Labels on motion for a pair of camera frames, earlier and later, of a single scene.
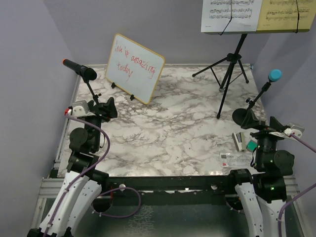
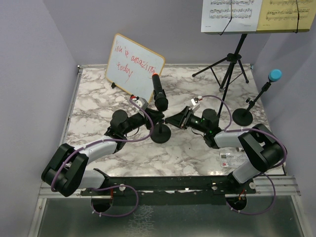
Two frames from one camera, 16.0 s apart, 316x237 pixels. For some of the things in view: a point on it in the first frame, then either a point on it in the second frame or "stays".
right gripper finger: [250, 121] to [177, 120]
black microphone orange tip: [87, 73] to [161, 101]
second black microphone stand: [239, 114] stays
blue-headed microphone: [275, 75] stays
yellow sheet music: [281, 16] stays
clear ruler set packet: [236, 159] stays
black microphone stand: [95, 97] to [160, 133]
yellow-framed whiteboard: [134, 69] stays
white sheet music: [216, 14] stays
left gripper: [111, 111] to [156, 116]
